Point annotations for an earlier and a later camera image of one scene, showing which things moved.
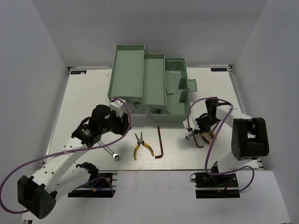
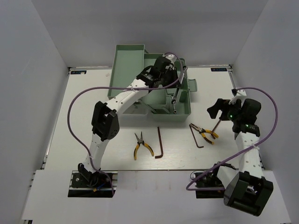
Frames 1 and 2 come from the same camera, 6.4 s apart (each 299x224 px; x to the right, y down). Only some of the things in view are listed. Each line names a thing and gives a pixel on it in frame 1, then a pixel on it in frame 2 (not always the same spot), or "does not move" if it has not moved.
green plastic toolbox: (149, 83) does not move
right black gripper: (201, 129) → (223, 104)
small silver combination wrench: (187, 136) → (173, 102)
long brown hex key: (160, 143) does not move
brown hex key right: (196, 143) does not move
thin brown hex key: (214, 128) does not move
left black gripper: (123, 127) → (174, 72)
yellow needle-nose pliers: (141, 141) does not move
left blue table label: (78, 72) does not move
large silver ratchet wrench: (116, 157) → (184, 68)
